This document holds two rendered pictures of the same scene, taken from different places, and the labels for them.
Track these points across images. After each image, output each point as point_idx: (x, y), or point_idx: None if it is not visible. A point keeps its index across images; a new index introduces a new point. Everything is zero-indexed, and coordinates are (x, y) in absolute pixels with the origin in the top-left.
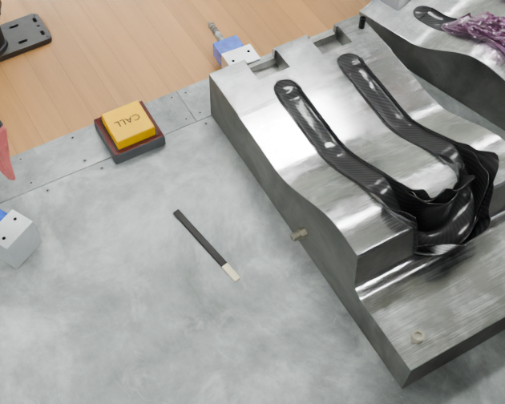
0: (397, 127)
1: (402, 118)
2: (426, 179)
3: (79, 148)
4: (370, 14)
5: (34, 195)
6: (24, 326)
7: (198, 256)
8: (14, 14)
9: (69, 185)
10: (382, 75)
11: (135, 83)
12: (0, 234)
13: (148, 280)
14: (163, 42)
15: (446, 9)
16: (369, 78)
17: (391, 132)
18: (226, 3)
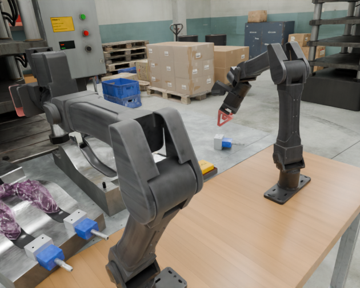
0: (97, 163)
1: (94, 166)
2: (94, 137)
3: (219, 167)
4: (96, 211)
5: (224, 155)
6: (206, 138)
7: (166, 154)
8: (294, 204)
9: (215, 159)
10: (99, 174)
11: (211, 188)
12: (220, 135)
13: None
14: (208, 206)
15: (50, 223)
16: (105, 174)
17: (100, 159)
18: (184, 232)
